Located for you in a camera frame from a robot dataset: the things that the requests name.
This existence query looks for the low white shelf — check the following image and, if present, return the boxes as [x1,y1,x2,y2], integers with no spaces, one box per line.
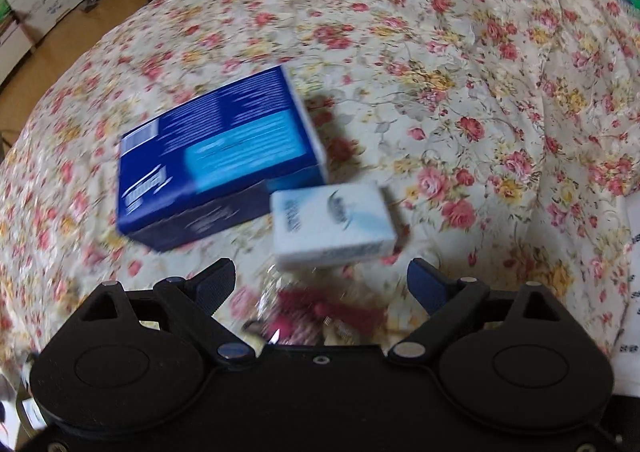
[0,22,36,83]

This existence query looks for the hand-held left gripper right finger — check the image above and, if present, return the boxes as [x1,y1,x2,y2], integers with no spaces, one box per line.
[387,257,565,365]

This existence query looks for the floral bedspread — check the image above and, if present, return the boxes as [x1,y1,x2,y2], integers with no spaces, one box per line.
[0,0,640,383]

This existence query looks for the clear bag with red ribbon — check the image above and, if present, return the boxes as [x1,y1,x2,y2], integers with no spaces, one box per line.
[240,262,406,348]

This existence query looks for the white tissue pack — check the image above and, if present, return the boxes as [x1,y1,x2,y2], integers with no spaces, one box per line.
[270,182,398,270]

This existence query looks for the blue tissue box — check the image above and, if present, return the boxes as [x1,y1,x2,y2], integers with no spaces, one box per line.
[116,65,331,253]

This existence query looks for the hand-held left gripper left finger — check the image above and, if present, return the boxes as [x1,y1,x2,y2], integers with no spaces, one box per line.
[77,257,256,368]

